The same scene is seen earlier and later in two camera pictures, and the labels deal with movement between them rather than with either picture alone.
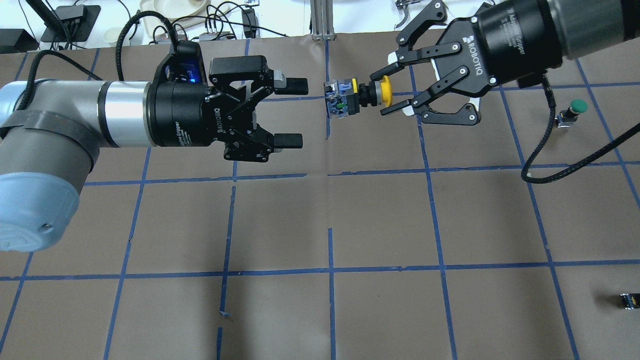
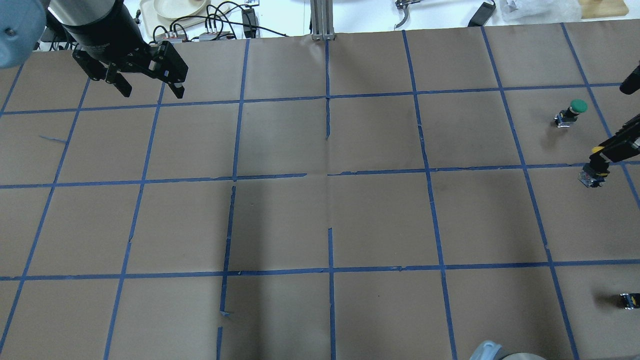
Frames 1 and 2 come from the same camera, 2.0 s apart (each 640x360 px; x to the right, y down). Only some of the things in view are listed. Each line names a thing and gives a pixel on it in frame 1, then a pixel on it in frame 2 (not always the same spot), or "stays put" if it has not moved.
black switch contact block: x=631 y=301 stays put
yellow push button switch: x=347 y=96 -> x=594 y=174
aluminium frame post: x=322 y=17 stays put
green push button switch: x=569 y=116 stays put
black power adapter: x=250 y=32 stays put
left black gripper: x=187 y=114 -> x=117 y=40
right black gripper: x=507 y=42 -> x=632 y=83
